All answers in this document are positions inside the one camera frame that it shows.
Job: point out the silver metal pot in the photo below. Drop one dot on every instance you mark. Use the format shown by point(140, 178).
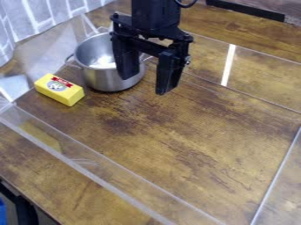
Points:
point(94, 59)

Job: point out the clear acrylic tray wall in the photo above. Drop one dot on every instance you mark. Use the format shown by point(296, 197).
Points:
point(205, 156)

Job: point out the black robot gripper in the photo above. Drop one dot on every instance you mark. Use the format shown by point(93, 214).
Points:
point(150, 31)

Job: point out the white object inside pot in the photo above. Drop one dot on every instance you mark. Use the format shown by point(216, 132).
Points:
point(103, 62)

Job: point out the blue object under table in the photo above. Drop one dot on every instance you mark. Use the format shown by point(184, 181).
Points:
point(3, 217)

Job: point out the yellow butter block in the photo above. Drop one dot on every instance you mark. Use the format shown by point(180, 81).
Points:
point(59, 89)

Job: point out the white patterned curtain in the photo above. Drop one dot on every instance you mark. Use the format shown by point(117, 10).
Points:
point(28, 17)

